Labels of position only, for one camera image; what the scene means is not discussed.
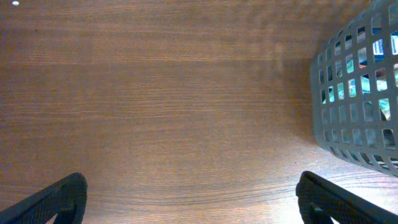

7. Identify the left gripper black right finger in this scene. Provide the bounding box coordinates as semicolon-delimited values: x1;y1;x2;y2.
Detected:
295;171;397;224

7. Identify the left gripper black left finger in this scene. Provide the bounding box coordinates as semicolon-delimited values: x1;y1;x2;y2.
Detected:
1;172;88;224

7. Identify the mint green wipes pack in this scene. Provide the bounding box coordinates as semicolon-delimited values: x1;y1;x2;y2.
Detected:
314;48;397;124

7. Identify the dark blue tissue pack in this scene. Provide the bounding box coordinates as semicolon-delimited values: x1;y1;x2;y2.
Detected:
358;27;397;68

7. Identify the grey plastic lattice basket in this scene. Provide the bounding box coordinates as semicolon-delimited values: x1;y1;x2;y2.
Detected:
310;0;397;176

